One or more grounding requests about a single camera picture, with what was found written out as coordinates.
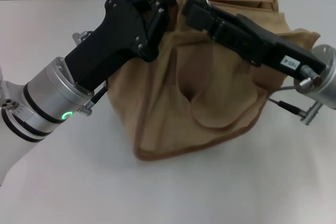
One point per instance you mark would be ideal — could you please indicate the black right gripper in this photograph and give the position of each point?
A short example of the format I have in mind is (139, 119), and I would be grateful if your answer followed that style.
(267, 45)

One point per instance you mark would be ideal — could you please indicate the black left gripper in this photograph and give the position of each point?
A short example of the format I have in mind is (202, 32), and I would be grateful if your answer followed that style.
(113, 40)

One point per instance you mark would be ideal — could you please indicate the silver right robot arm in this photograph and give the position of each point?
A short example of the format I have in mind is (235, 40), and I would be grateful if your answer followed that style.
(324, 77)

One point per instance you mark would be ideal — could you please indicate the khaki canvas food bag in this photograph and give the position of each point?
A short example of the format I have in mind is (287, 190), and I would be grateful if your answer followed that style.
(170, 103)

